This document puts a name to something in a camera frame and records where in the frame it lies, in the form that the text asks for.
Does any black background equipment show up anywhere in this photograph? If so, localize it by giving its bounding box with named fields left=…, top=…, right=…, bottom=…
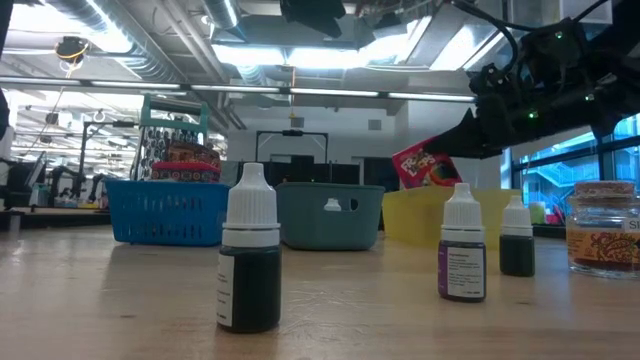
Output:
left=0, top=152, right=49, bottom=211

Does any yellow plastic bin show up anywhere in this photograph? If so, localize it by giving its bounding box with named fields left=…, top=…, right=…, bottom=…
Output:
left=382, top=186, right=524, bottom=251

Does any background wooden workbench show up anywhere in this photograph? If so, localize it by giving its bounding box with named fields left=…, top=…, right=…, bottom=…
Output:
left=0, top=205, right=112, bottom=232

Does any purple-label dropper bottle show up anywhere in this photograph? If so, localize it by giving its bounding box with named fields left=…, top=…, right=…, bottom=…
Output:
left=437, top=182, right=488, bottom=304

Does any dark green dropper bottle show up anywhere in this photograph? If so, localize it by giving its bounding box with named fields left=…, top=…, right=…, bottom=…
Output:
left=498, top=194, right=537, bottom=278

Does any black liquid dropper bottle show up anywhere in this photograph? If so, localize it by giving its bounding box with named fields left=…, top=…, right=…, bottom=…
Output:
left=216, top=162, right=282, bottom=335

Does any black metal arch stand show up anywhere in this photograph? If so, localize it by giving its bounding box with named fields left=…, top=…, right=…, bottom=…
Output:
left=255, top=128, right=330, bottom=164

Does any yellow black ceiling cord reel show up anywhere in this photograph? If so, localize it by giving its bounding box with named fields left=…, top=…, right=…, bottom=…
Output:
left=53, top=34, right=92, bottom=66

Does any red Froot Loops cereal box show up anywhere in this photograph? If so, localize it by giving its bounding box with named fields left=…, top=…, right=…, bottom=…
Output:
left=392, top=137, right=464, bottom=190

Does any blue slotted plastic basket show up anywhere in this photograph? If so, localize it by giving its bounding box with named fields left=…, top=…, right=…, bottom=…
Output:
left=104, top=178, right=231, bottom=247

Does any black equipment row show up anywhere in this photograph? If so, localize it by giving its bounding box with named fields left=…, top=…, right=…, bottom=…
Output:
left=234, top=154, right=401, bottom=189

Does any black background frame stand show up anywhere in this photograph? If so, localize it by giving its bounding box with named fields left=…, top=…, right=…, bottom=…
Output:
left=77, top=119, right=139, bottom=201

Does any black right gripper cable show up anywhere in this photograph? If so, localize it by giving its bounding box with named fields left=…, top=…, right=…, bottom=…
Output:
left=449, top=0, right=609, bottom=74

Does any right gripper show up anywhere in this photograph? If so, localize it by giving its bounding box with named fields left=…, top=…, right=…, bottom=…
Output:
left=424, top=19, right=617, bottom=160

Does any glass spice jar cork lid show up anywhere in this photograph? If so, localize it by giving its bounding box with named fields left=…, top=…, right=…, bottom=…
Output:
left=565, top=180, right=640, bottom=281

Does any brown taco seasoning packet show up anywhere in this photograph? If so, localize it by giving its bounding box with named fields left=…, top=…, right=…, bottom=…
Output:
left=167, top=142, right=222, bottom=169

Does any teal plastic bin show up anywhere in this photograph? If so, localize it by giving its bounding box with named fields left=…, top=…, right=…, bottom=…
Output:
left=275, top=181, right=386, bottom=252

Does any long ceiling light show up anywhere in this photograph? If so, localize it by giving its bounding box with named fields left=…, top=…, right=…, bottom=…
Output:
left=0, top=74, right=476, bottom=105

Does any large window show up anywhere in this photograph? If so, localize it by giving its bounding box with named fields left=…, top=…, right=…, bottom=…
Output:
left=509, top=112, right=640, bottom=224

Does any steel box grater teal trim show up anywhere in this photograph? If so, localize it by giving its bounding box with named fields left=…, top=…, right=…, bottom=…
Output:
left=130, top=94, right=210, bottom=182

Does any red smoked paprika tin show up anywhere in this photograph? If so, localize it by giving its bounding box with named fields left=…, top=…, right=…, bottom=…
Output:
left=151, top=160, right=222, bottom=184

